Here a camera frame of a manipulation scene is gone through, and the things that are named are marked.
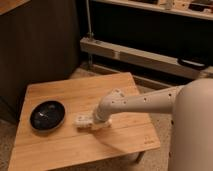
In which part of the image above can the metal pole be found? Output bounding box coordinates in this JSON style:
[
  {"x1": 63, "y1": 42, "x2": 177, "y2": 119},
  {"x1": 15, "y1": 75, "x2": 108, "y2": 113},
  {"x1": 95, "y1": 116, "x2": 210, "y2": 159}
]
[{"x1": 86, "y1": 0, "x2": 94, "y2": 41}]

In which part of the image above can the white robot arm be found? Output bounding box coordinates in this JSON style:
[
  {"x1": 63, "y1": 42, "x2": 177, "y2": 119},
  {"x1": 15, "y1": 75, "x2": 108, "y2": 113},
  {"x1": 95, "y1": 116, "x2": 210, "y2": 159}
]
[{"x1": 75, "y1": 78, "x2": 213, "y2": 171}]

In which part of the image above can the upper wooden shelf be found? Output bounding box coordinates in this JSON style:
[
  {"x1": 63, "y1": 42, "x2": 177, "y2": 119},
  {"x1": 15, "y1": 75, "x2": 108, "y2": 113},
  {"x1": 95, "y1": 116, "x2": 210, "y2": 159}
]
[{"x1": 94, "y1": 0, "x2": 213, "y2": 21}]

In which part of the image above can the black ceramic bowl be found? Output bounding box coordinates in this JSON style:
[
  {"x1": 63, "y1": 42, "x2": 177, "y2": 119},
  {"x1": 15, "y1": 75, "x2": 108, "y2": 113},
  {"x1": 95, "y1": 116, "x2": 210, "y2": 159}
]
[{"x1": 29, "y1": 101, "x2": 65, "y2": 131}]

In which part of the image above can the black handle on shelf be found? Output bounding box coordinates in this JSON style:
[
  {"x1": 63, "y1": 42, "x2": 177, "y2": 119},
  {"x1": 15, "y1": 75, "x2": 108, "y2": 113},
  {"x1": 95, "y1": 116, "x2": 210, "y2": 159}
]
[{"x1": 177, "y1": 57, "x2": 210, "y2": 70}]

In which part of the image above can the wooden shelf beam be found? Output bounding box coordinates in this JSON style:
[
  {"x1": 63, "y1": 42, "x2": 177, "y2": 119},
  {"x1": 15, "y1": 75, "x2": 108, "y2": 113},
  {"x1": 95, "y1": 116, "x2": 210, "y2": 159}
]
[{"x1": 80, "y1": 37, "x2": 213, "y2": 83}]

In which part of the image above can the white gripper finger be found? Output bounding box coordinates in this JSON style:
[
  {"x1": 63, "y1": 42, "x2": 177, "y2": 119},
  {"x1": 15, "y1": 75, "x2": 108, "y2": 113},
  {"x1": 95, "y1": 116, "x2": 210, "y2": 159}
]
[{"x1": 77, "y1": 115, "x2": 92, "y2": 122}]

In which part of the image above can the wooden table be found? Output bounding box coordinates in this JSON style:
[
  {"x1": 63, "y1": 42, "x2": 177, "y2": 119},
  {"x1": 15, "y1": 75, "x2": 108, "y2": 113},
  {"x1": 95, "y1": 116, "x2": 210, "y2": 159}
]
[{"x1": 8, "y1": 73, "x2": 160, "y2": 171}]

